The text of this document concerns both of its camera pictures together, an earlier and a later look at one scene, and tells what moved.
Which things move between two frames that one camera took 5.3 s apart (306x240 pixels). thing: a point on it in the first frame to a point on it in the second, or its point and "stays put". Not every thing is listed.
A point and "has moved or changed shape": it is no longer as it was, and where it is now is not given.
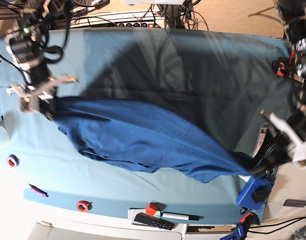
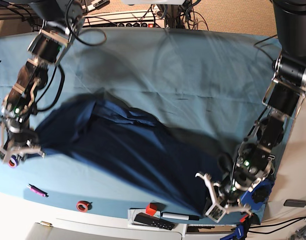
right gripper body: x=300 y=151 to x=226 y=198
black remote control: x=153 y=220 stays put
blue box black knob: x=255 y=192 stays put
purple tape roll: x=13 y=161 stays put
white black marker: x=181 y=216 stays put
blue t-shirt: x=141 y=139 has moved or changed shape
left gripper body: x=29 y=97 to x=20 y=140
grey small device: x=295 y=203 stays put
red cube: x=151 y=209 stays put
